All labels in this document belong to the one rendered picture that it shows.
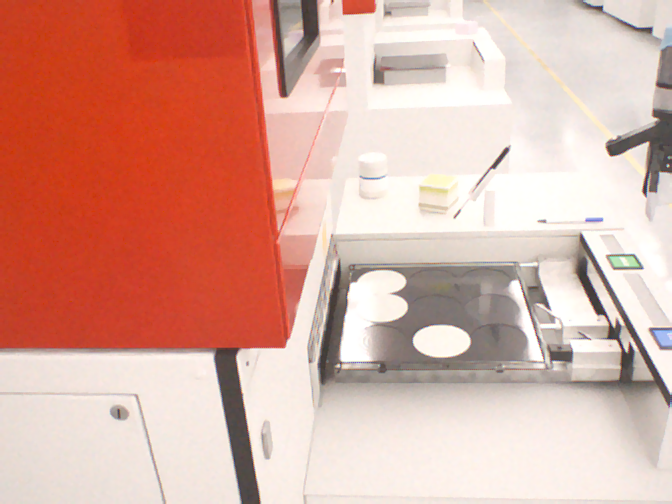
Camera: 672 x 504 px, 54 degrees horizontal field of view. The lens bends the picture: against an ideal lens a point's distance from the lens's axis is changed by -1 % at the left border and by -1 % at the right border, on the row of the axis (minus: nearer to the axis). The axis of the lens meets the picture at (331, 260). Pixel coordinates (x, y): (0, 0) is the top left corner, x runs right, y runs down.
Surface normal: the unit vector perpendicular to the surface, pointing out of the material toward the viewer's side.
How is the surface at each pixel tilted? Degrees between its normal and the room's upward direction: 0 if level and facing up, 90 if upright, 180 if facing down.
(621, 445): 0
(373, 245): 90
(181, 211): 90
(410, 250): 90
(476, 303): 0
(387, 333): 0
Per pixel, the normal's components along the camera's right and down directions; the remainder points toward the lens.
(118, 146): -0.09, 0.47
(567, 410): -0.07, -0.89
